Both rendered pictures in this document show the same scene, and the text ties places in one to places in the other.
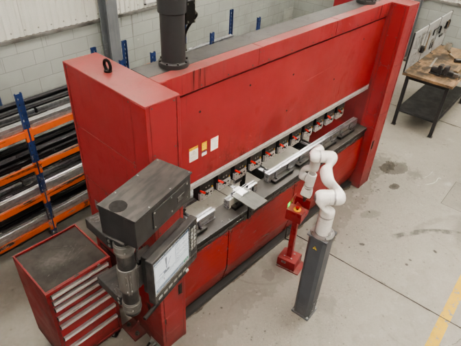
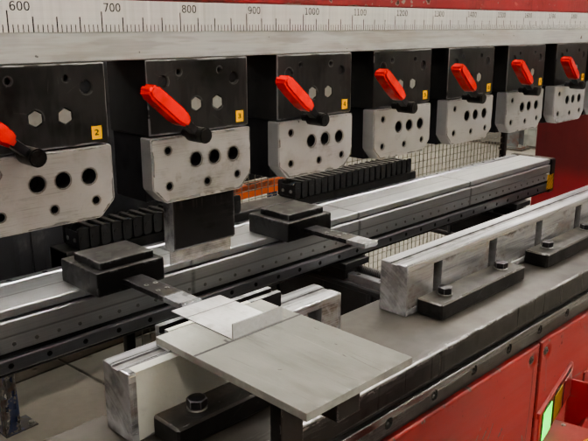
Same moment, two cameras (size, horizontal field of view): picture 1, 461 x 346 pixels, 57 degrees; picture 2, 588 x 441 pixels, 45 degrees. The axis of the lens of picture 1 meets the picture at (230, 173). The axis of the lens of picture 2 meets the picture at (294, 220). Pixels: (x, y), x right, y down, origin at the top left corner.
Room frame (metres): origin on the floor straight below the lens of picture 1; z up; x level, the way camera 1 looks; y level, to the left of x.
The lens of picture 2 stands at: (2.10, -0.24, 1.38)
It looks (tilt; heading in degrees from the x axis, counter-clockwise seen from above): 15 degrees down; 3
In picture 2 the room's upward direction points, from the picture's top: straight up
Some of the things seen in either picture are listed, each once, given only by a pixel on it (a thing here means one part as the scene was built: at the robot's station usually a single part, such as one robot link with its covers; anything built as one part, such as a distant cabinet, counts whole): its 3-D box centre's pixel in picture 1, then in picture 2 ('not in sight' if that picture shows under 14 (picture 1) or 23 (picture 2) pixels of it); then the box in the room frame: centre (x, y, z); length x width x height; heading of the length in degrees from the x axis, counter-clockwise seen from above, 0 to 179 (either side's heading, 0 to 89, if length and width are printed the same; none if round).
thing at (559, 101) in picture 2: (304, 128); (552, 81); (3.73, -0.72, 1.26); 0.15 x 0.09 x 0.17; 139
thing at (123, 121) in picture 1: (134, 219); not in sight; (2.38, 0.71, 1.15); 0.85 x 0.25 x 2.30; 49
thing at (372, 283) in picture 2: (247, 163); (307, 274); (3.70, -0.18, 0.81); 0.64 x 0.08 x 0.14; 49
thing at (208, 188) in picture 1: (203, 187); not in sight; (2.68, 0.21, 1.26); 0.15 x 0.09 x 0.17; 139
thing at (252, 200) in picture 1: (249, 198); (279, 350); (2.90, -0.18, 1.00); 0.26 x 0.18 x 0.01; 49
